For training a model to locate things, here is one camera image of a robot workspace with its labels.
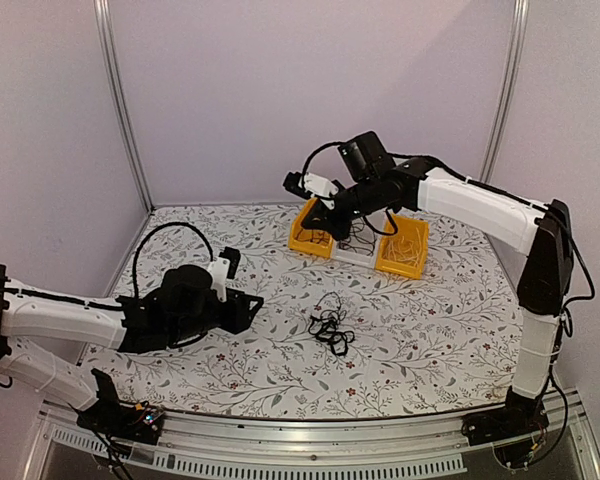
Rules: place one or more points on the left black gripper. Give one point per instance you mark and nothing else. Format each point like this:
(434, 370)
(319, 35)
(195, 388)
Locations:
(239, 319)

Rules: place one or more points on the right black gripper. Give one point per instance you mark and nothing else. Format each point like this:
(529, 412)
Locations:
(338, 229)

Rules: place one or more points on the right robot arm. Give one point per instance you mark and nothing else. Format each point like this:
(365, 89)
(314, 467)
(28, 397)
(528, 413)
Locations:
(541, 233)

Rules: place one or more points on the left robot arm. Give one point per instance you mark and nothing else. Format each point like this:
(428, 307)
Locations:
(190, 302)

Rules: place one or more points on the large yellow plastic bin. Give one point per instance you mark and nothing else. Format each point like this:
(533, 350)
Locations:
(311, 242)

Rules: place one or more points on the white translucent plastic bin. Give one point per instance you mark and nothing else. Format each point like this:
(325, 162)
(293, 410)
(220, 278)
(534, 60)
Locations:
(361, 247)

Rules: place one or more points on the small yellow plastic bin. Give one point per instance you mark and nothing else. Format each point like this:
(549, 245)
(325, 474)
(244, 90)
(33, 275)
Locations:
(405, 252)

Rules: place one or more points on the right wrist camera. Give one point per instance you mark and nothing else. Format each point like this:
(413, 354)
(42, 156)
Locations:
(309, 186)

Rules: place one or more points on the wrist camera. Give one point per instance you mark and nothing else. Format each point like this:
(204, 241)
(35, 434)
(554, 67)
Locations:
(223, 269)
(309, 186)

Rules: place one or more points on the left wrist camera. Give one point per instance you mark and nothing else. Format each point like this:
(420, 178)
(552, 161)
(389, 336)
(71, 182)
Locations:
(223, 269)

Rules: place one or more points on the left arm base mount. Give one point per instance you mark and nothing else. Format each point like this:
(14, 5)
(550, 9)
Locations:
(141, 422)

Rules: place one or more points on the front aluminium rail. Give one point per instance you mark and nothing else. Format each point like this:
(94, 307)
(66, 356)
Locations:
(430, 446)

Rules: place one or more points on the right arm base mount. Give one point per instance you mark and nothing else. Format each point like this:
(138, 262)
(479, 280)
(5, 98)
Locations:
(521, 421)

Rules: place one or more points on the right aluminium frame post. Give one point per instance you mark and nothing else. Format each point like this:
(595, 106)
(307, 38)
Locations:
(511, 69)

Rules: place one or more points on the aluminium frame post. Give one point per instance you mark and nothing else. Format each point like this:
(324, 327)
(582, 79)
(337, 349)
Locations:
(106, 35)
(511, 69)

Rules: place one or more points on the left aluminium frame post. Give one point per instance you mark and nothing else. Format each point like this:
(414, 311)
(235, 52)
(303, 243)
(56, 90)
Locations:
(106, 35)

